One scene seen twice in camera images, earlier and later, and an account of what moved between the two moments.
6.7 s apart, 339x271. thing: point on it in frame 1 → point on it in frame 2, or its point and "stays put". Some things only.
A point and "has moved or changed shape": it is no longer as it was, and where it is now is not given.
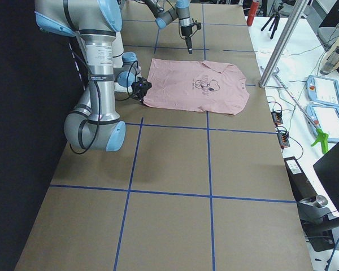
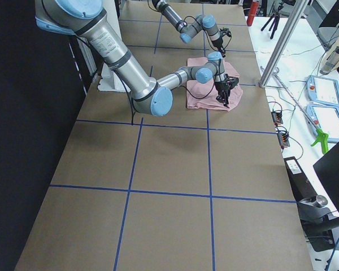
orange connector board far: x=277 y=117 stays put
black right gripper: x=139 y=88 → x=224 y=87
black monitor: x=334 y=170 stays put
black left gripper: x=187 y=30 → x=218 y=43
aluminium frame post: x=299 y=8 stays put
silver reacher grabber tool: x=322 y=136 stays put
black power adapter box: x=302 y=188 stays put
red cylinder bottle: x=252 y=13 stays put
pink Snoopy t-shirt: x=204 y=86 has moved or changed shape
